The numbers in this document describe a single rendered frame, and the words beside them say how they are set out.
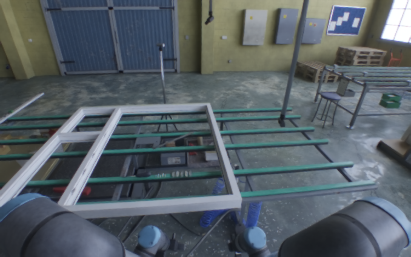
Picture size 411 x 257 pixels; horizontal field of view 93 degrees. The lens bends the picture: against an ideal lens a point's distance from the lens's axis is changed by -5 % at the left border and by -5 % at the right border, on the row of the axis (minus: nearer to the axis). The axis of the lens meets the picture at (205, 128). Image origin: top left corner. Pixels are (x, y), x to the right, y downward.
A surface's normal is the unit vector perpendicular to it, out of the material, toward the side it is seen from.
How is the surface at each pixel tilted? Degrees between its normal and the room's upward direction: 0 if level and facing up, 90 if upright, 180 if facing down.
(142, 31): 90
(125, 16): 90
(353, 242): 25
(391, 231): 35
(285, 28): 90
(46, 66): 90
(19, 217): 13
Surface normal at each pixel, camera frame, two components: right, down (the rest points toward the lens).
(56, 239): 0.32, -0.61
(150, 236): -0.12, -0.67
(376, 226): 0.12, -0.72
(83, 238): 0.62, -0.67
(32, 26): 0.11, 0.49
